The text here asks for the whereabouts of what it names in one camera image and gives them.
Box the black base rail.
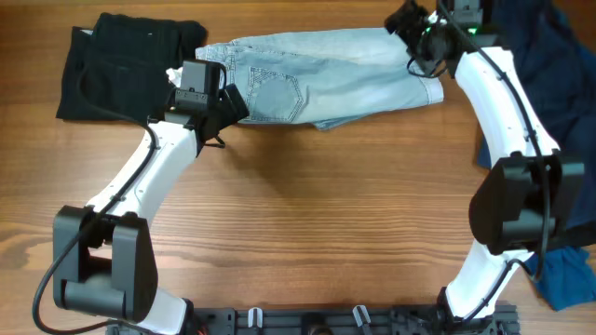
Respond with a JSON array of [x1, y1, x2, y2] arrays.
[[105, 304, 521, 335]]

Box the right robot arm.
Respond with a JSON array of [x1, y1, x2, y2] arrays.
[[385, 1, 589, 331]]

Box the dark blue garment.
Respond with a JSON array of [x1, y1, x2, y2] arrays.
[[494, 0, 595, 311]]

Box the left black cable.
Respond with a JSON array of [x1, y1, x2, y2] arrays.
[[31, 64, 229, 335]]

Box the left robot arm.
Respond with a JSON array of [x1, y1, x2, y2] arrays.
[[32, 60, 249, 334]]

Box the black cable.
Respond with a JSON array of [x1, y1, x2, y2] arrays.
[[31, 64, 229, 335], [404, 0, 553, 322]]

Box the black garment under pile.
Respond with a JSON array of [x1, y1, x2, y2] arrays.
[[486, 0, 595, 249]]

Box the light blue denim shorts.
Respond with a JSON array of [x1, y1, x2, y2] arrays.
[[196, 28, 443, 130]]

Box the right black cable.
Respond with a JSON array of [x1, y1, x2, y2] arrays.
[[404, 0, 553, 322]]

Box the folded black garment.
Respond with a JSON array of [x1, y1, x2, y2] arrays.
[[56, 12, 208, 123]]

